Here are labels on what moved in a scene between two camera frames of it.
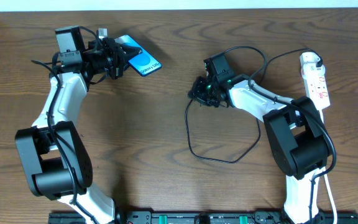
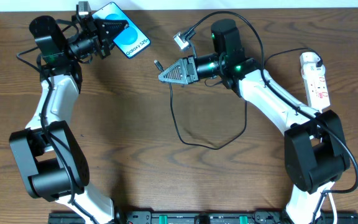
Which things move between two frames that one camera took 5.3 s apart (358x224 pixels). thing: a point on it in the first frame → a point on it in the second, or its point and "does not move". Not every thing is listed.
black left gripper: [117, 58] → [99, 37]
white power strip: [316, 85] does not move
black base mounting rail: [202, 217] does not move
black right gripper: [202, 92] → [190, 70]
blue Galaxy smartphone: [143, 63] → [132, 40]
